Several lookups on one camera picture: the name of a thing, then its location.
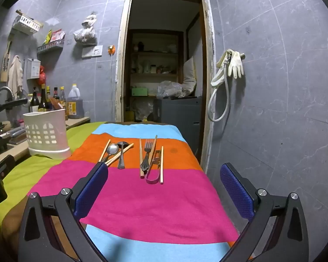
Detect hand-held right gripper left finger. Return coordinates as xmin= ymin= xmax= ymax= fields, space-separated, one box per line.
xmin=18 ymin=162 xmax=110 ymax=262

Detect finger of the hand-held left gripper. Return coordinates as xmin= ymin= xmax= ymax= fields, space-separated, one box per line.
xmin=0 ymin=155 xmax=16 ymax=181

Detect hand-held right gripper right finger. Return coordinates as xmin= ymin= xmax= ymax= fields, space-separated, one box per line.
xmin=219 ymin=162 xmax=310 ymax=262

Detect dark metal spoon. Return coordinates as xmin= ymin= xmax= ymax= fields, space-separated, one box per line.
xmin=117 ymin=141 xmax=130 ymax=169

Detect silver spoon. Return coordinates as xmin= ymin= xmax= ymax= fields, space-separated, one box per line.
xmin=101 ymin=143 xmax=120 ymax=164

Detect white utensil basket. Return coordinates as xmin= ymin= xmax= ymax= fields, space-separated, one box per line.
xmin=23 ymin=109 xmax=72 ymax=160

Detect pink tongs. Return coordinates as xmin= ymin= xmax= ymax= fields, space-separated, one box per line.
xmin=145 ymin=150 xmax=162 ymax=184

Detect metal fork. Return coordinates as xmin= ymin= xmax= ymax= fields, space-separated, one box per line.
xmin=141 ymin=139 xmax=154 ymax=172

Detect wooden cutting board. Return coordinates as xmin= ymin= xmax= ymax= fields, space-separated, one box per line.
xmin=7 ymin=131 xmax=29 ymax=146

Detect green cloth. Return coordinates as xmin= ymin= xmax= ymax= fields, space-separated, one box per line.
xmin=0 ymin=121 xmax=107 ymax=235

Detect cleaver knife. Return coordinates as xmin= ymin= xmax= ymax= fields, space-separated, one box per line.
xmin=9 ymin=126 xmax=26 ymax=138

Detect striped colourful cloth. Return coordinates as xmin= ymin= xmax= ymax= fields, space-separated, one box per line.
xmin=27 ymin=123 xmax=253 ymax=262

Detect black pump sauce bottle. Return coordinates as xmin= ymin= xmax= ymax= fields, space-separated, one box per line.
xmin=30 ymin=87 xmax=40 ymax=113

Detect dark bottle with yellow label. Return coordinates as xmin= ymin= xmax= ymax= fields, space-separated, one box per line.
xmin=38 ymin=84 xmax=53 ymax=112

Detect metal faucet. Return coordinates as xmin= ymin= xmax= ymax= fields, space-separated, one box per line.
xmin=0 ymin=86 xmax=15 ymax=131

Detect oil jug with yellow cap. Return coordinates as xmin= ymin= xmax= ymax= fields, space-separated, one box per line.
xmin=67 ymin=83 xmax=85 ymax=120

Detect hanging white towel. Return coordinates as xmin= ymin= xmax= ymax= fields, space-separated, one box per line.
xmin=7 ymin=55 xmax=24 ymax=93

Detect red plastic bag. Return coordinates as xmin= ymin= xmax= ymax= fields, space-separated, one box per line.
xmin=38 ymin=65 xmax=48 ymax=86

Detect wooden knife holder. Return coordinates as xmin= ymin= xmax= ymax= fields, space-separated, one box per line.
xmin=0 ymin=40 xmax=13 ymax=82

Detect grey cabinet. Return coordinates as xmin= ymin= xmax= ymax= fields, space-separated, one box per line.
xmin=152 ymin=96 xmax=203 ymax=153

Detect white hanging utensil holder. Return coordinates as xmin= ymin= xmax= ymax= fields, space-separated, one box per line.
xmin=26 ymin=58 xmax=41 ymax=80

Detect green box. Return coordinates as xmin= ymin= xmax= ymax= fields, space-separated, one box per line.
xmin=130 ymin=87 xmax=148 ymax=97

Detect crumpled clear plastic bag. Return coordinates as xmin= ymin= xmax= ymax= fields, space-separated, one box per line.
xmin=156 ymin=80 xmax=193 ymax=99

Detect pale rubber gloves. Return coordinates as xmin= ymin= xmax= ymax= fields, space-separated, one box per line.
xmin=228 ymin=50 xmax=246 ymax=79

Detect white pillow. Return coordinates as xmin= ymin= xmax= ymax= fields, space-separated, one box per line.
xmin=182 ymin=56 xmax=198 ymax=93

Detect wooden shelf unit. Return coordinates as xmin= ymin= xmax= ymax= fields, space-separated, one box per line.
xmin=126 ymin=29 xmax=185 ymax=123

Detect colourful seasoning packets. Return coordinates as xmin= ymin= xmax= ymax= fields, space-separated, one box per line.
xmin=42 ymin=29 xmax=66 ymax=44

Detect hanging plastic bag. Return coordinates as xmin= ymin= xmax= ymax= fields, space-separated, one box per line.
xmin=73 ymin=11 xmax=97 ymax=44

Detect black pan handle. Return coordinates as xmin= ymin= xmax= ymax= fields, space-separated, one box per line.
xmin=0 ymin=98 xmax=28 ymax=114

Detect white hose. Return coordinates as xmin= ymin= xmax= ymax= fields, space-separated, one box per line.
xmin=207 ymin=50 xmax=234 ymax=122

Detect grey wall shelf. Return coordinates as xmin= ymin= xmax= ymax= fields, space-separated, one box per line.
xmin=37 ymin=39 xmax=65 ymax=54

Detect door frame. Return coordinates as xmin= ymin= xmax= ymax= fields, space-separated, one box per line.
xmin=114 ymin=0 xmax=218 ymax=174

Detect wall socket panel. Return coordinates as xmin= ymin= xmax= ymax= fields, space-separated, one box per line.
xmin=81 ymin=45 xmax=103 ymax=59

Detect white wall basket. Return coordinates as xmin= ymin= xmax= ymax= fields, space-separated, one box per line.
xmin=11 ymin=15 xmax=43 ymax=36

